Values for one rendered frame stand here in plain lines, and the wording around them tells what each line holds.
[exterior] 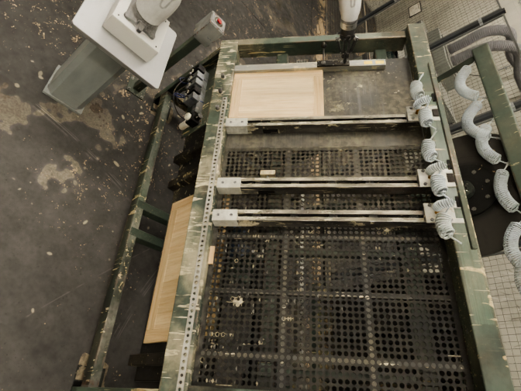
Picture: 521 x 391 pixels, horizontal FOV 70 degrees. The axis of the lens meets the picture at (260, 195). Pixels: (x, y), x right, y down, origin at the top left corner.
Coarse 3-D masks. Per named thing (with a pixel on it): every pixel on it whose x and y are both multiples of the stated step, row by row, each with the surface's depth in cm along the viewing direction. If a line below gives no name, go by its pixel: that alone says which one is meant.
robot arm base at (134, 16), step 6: (132, 0) 193; (132, 6) 190; (126, 12) 187; (132, 12) 189; (138, 12) 188; (126, 18) 188; (132, 18) 189; (138, 18) 189; (138, 24) 190; (144, 24) 191; (138, 30) 191; (144, 30) 194; (150, 30) 196; (156, 30) 200; (150, 36) 196
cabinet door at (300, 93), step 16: (240, 80) 239; (256, 80) 238; (272, 80) 236; (288, 80) 235; (304, 80) 233; (320, 80) 231; (240, 96) 232; (256, 96) 231; (272, 96) 229; (288, 96) 228; (304, 96) 226; (320, 96) 224; (240, 112) 225; (256, 112) 224; (272, 112) 222; (288, 112) 221; (304, 112) 220; (320, 112) 218
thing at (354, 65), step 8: (256, 64) 242; (264, 64) 241; (272, 64) 240; (280, 64) 239; (288, 64) 239; (296, 64) 238; (304, 64) 237; (312, 64) 236; (352, 64) 232; (360, 64) 232; (368, 64) 231; (376, 64) 230; (384, 64) 230; (240, 72) 242; (248, 72) 242
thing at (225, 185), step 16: (448, 160) 166; (224, 192) 197; (240, 192) 196; (256, 192) 195; (272, 192) 194; (288, 192) 193; (304, 192) 192; (320, 192) 191; (336, 192) 190; (352, 192) 189; (368, 192) 188; (384, 192) 187; (400, 192) 186; (416, 192) 185
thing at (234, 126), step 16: (432, 96) 186; (416, 112) 198; (432, 112) 198; (240, 128) 214; (256, 128) 213; (272, 128) 212; (288, 128) 211; (304, 128) 211; (320, 128) 210; (336, 128) 209; (352, 128) 208; (368, 128) 207; (384, 128) 206; (400, 128) 205; (416, 128) 204
